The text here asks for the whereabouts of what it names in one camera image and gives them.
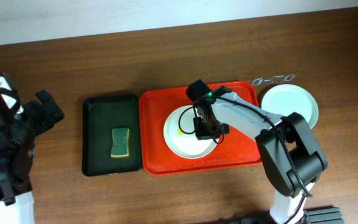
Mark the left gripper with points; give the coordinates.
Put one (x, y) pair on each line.
(46, 109)

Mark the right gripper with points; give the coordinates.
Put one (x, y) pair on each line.
(206, 133)

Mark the white plate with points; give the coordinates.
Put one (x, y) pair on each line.
(187, 145)

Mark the light green plate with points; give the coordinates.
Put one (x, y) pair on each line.
(284, 99)

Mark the green and yellow sponge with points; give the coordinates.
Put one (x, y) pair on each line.
(120, 142)

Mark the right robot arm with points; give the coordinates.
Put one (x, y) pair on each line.
(291, 156)

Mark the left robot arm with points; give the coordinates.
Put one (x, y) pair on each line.
(20, 124)

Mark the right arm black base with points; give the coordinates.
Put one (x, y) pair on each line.
(328, 215)

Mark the red plastic tray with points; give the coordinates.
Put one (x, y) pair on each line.
(155, 106)

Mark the black plastic tray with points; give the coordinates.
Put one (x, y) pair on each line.
(101, 116)

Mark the yellow stain on white plate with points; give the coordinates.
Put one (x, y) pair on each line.
(180, 133)

